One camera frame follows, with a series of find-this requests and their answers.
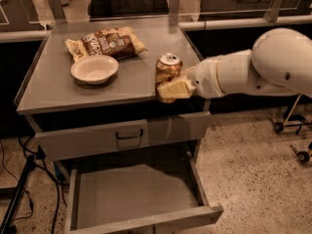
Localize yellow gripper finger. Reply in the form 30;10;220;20
157;75;196;99
181;66;195;76

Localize grey top drawer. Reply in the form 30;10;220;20
36;111;210;161

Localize black tripod leg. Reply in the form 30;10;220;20
0;155;34;234

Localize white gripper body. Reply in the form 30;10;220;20
192;58;224;98

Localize orange drink can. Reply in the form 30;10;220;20
154;52;183;104

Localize wheeled cart base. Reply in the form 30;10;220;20
269;95;312;165

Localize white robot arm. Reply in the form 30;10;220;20
156;28;312;100

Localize grey metal drawer cabinet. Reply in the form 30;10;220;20
14;16;220;168

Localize black drawer handle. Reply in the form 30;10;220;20
115;129;144;139

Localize white paper bowl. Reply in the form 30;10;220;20
70;56;119;85

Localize white horizontal rail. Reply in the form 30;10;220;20
0;15;312;44

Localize grey open middle drawer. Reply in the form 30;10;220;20
64;149;223;234

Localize black floor cables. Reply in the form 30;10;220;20
0;134;70;234

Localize grey metal post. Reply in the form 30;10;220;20
263;0;283;22
48;0;66;23
169;0;180;25

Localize brown chip bag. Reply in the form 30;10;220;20
65;26;147;62

